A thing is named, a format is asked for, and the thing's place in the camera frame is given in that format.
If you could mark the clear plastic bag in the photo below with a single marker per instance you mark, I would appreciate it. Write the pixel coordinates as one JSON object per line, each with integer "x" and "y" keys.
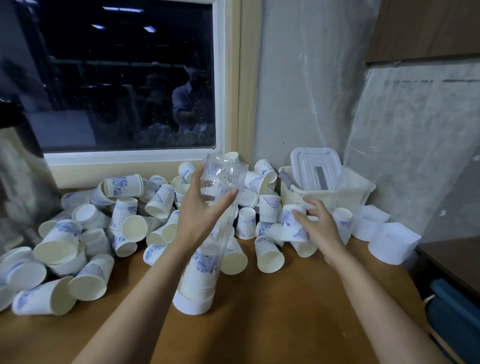
{"x": 412, "y": 142}

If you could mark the pile of paper cups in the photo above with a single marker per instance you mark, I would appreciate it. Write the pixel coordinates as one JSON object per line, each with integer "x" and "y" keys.
{"x": 82, "y": 225}

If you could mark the brown wooden wall cabinet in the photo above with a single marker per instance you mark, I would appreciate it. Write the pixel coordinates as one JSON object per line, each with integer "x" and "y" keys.
{"x": 424, "y": 30}

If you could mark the person's right hand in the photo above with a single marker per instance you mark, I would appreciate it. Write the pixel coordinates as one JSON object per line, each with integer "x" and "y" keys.
{"x": 324, "y": 234}

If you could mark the white plastic lid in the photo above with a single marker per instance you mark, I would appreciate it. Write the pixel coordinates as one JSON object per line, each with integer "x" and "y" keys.
{"x": 315, "y": 166}

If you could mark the stainless steel water dispenser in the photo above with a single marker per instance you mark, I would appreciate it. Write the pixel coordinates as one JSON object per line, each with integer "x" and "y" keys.
{"x": 26, "y": 180}

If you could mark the person's left forearm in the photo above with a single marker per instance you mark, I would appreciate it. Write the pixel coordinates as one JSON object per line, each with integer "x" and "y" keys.
{"x": 139, "y": 311}

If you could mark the translucent plastic box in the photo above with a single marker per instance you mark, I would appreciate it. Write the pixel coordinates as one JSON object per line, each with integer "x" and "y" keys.
{"x": 352, "y": 191}

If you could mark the person's left hand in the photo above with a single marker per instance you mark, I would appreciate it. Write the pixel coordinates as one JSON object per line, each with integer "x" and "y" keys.
{"x": 199, "y": 221}

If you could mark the white framed window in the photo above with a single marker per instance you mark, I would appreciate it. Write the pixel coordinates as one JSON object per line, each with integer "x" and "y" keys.
{"x": 127, "y": 75}

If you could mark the clear cup dispenser tube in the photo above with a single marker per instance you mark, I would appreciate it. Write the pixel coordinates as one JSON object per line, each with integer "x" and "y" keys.
{"x": 225, "y": 169}

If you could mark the dark wooden side counter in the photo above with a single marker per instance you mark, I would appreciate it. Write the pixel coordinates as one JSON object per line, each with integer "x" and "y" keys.
{"x": 450, "y": 262}

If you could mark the single blue-printed paper cup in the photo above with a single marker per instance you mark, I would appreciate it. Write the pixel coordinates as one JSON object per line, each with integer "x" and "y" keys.
{"x": 291, "y": 221}

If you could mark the blue bin with tan rim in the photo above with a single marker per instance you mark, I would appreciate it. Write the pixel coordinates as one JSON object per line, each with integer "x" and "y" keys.
{"x": 456, "y": 319}

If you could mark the person's right forearm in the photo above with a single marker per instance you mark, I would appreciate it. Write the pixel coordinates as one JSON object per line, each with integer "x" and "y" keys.
{"x": 382, "y": 311}

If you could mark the nested stack of paper cups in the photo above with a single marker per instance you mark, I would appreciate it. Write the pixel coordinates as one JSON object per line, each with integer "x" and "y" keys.
{"x": 343, "y": 221}
{"x": 201, "y": 274}

